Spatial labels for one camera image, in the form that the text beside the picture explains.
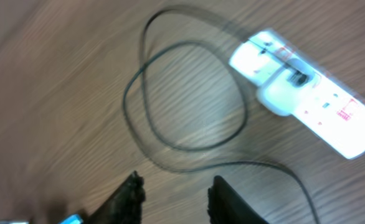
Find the black charging cable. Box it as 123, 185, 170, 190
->
121, 4, 321, 224

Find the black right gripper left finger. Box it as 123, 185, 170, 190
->
85, 171, 146, 224

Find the white power strip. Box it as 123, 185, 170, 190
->
229, 29, 365, 159

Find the white charger adapter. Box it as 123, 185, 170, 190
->
257, 58, 318, 116

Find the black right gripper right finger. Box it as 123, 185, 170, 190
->
207, 175, 268, 224

